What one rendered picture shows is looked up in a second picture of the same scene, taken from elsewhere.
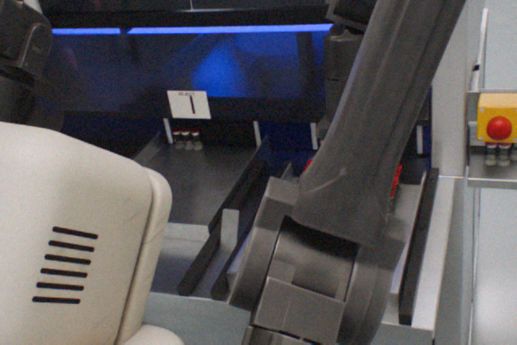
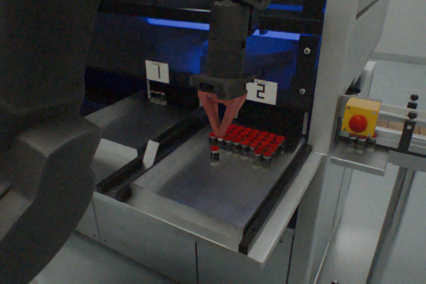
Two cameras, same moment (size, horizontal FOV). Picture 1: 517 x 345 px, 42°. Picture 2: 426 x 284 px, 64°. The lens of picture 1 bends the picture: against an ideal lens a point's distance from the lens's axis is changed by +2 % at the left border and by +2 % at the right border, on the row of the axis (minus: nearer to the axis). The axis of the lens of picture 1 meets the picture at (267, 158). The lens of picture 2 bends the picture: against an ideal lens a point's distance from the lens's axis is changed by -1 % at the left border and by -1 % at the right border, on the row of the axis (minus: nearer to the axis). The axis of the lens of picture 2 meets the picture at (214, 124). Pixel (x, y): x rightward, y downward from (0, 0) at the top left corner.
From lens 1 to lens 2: 0.37 m
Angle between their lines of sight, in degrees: 7
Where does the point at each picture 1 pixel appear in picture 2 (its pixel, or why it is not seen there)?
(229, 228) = (150, 154)
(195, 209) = (140, 139)
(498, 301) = (347, 243)
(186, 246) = (121, 161)
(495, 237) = (355, 205)
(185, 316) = not seen: hidden behind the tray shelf
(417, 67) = not seen: outside the picture
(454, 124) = (327, 114)
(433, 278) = (279, 222)
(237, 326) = not seen: hidden behind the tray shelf
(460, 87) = (335, 88)
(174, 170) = (142, 114)
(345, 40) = (224, 4)
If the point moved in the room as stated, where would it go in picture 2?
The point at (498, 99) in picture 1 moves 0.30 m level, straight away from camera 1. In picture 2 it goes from (361, 102) to (376, 69)
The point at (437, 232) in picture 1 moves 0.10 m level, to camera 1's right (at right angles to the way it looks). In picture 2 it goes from (295, 189) to (342, 192)
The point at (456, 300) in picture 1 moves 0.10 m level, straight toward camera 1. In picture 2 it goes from (309, 239) to (301, 264)
